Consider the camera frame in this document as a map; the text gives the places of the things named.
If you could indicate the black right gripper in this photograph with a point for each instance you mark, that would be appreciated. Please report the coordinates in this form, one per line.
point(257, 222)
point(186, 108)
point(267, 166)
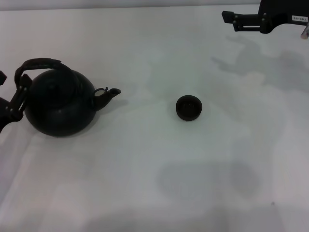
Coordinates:
point(275, 12)

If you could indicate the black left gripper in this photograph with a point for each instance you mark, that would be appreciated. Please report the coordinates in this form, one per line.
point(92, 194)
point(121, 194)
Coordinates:
point(7, 116)

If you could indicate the small dark teacup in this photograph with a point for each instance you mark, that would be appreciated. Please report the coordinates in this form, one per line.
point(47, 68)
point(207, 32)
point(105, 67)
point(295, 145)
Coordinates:
point(189, 108)

